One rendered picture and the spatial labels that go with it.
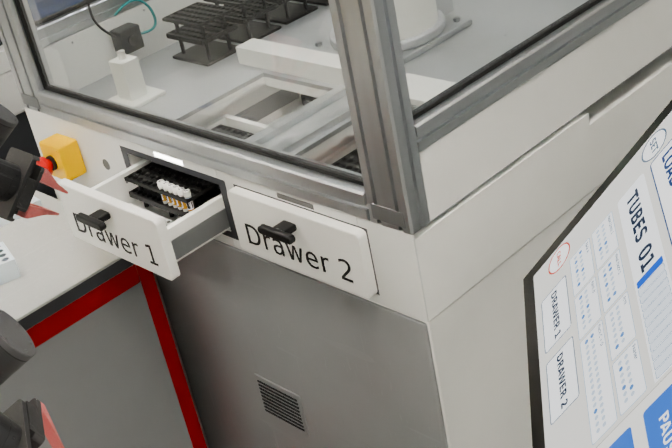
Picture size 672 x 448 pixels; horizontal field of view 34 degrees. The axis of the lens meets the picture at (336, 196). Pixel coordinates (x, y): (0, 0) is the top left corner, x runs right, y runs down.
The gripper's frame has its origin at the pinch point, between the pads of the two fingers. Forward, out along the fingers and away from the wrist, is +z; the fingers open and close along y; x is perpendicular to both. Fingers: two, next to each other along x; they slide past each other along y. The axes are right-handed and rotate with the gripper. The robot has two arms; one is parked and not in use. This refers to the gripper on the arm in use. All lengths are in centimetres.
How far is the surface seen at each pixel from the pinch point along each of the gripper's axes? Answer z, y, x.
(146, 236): 12.0, 0.0, -8.3
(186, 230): 17.4, 3.2, -10.5
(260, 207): 18.3, 10.6, -22.9
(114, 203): 9.9, 2.9, -0.6
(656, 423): -15, 3, -107
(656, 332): -10, 10, -102
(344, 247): 19.4, 9.2, -40.6
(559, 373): -1, 4, -90
